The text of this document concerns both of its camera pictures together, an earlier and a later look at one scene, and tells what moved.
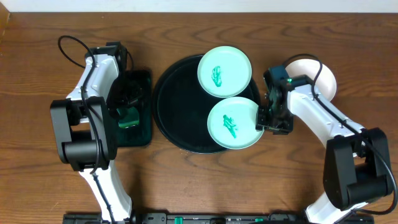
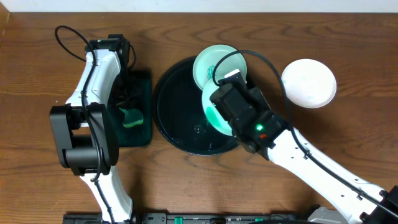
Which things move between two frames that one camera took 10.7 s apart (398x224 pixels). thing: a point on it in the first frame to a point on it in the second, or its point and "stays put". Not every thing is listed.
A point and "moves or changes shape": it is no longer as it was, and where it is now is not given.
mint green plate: [232, 123] moves or changes shape
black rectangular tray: [138, 87] stays put
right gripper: [262, 121] to [260, 99]
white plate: [325, 83] stays put
